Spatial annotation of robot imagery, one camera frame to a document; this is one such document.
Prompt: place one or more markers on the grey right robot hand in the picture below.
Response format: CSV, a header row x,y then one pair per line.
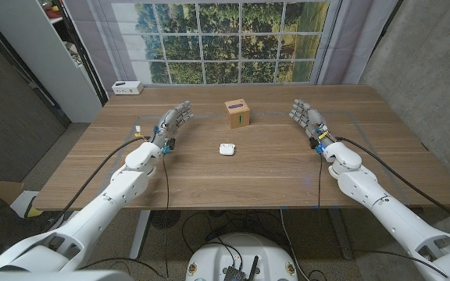
x,y
309,118

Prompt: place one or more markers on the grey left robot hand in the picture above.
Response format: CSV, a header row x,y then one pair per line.
x,y
169,120

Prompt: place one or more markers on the white airpods case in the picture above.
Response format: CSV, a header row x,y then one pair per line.
x,y
227,149

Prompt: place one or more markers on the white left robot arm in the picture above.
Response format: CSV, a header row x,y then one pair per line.
x,y
104,207

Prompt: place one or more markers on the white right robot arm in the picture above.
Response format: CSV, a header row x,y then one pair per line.
x,y
389,210

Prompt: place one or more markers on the cardboard packing box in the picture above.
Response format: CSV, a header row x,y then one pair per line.
x,y
237,113

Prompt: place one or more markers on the brown cardboard sheet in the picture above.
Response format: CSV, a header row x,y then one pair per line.
x,y
4,190

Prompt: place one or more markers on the white power strip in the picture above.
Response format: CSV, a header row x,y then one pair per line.
x,y
127,87

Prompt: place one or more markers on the printed window backdrop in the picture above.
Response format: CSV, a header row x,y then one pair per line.
x,y
225,41

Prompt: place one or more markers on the white table leg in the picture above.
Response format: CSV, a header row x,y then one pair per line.
x,y
140,234

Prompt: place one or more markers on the grey table leg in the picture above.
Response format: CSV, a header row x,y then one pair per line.
x,y
340,234

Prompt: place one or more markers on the white shelf cabinet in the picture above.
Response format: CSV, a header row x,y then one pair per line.
x,y
49,54

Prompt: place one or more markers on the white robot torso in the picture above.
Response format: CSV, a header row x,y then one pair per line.
x,y
240,259

